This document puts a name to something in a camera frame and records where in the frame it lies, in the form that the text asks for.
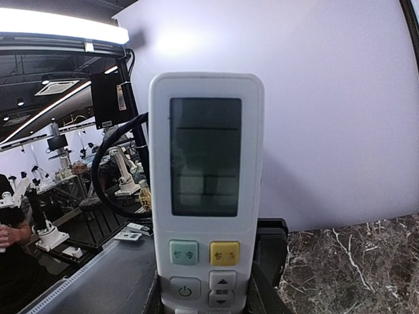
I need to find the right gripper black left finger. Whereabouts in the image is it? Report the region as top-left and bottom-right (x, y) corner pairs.
(143, 271), (162, 314)

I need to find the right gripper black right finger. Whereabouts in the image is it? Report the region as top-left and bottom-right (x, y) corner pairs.
(248, 218), (289, 313)

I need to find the white air conditioner remote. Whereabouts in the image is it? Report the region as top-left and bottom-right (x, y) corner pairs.
(149, 72), (264, 313)

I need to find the person in black shirt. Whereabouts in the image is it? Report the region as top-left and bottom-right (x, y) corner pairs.
(0, 173), (33, 314)

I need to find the black monitor panel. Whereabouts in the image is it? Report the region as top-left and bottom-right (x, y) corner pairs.
(90, 73), (133, 130)

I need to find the ceiling light bar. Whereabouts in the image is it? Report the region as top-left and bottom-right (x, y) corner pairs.
(1, 8), (129, 44)

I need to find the white slotted cable duct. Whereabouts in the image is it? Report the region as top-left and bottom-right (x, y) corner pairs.
(18, 241), (118, 314)

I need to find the black braided cable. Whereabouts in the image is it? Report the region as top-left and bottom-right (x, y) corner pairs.
(90, 111), (153, 219)

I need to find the right black frame post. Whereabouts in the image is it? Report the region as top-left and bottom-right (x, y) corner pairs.
(399, 0), (418, 50)

